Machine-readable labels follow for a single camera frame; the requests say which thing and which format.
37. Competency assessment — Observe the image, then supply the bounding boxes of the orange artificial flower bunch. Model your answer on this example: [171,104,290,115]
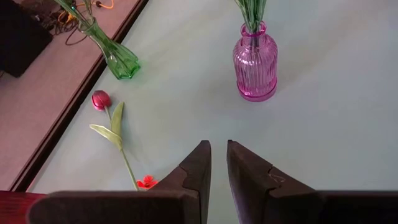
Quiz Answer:
[136,174,159,190]
[53,0,96,30]

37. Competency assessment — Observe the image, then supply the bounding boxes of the dark red artificial tulip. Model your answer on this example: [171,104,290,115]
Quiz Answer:
[89,89,141,192]

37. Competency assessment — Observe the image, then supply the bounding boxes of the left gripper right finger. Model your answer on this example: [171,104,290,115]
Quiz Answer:
[226,139,398,224]

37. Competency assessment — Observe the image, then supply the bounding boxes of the black cabinet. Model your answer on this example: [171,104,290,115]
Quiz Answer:
[0,0,54,78]

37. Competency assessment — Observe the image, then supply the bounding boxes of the purple ribbed glass vase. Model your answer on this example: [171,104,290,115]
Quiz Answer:
[232,21,279,103]

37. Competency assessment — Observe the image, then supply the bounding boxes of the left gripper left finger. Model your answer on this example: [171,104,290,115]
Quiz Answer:
[26,139,213,224]

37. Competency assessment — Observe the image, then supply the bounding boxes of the red ribbed glass vase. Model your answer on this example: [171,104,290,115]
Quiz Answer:
[0,190,49,224]

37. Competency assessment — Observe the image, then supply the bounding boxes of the green glass vase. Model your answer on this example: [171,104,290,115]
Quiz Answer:
[77,17,141,80]

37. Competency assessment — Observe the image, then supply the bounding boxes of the black aluminium table frame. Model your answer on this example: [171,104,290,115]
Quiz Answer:
[8,0,150,193]

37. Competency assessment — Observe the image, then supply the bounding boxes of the red artificial flower bunch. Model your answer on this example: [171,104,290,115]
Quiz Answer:
[233,0,268,35]

